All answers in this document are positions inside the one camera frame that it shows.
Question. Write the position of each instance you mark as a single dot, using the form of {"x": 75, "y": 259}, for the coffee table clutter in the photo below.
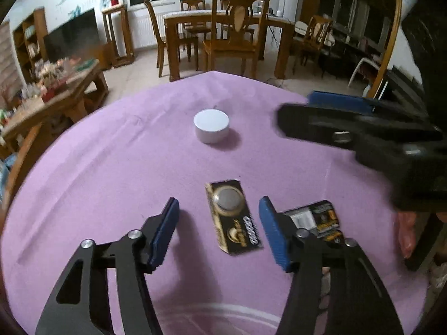
{"x": 45, "y": 76}

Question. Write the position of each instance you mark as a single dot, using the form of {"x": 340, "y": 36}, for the person's right hand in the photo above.
{"x": 407, "y": 230}

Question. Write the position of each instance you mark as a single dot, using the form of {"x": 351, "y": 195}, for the black flat television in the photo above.
{"x": 73, "y": 38}

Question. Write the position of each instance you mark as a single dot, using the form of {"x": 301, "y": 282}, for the wooden dining table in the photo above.
{"x": 223, "y": 15}

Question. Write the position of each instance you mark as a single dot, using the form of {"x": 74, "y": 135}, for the wooden coffee table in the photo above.
{"x": 80, "y": 87}

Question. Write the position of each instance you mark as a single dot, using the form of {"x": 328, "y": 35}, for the tall wooden side stand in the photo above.
{"x": 118, "y": 31}

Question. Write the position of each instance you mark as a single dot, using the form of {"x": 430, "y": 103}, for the wooden bookshelf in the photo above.
{"x": 26, "y": 38}

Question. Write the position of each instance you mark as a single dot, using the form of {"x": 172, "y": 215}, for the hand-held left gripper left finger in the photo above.
{"x": 164, "y": 230}

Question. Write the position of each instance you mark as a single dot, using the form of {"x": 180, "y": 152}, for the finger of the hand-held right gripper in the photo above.
{"x": 314, "y": 122}
{"x": 342, "y": 102}

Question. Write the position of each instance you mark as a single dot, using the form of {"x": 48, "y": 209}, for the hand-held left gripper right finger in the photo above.
{"x": 276, "y": 237}

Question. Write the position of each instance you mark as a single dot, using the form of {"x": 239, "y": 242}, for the wooden dining chair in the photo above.
{"x": 192, "y": 7}
{"x": 314, "y": 38}
{"x": 157, "y": 35}

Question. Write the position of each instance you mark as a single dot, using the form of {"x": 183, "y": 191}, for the wooden chair with oval back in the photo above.
{"x": 237, "y": 42}

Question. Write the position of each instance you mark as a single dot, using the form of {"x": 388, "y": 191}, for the black gold battery card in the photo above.
{"x": 232, "y": 216}

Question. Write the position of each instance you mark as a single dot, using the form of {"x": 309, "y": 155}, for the white plastic chair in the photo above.
{"x": 363, "y": 64}

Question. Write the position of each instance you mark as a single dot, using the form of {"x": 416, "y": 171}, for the white round container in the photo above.
{"x": 211, "y": 124}

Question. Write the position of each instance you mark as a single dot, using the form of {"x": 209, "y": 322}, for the purple tablecloth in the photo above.
{"x": 139, "y": 167}

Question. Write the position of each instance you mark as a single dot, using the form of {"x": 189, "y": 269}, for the white wall radiator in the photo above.
{"x": 146, "y": 31}

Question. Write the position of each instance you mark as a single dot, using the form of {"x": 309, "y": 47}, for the torn black battery packaging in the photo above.
{"x": 314, "y": 218}

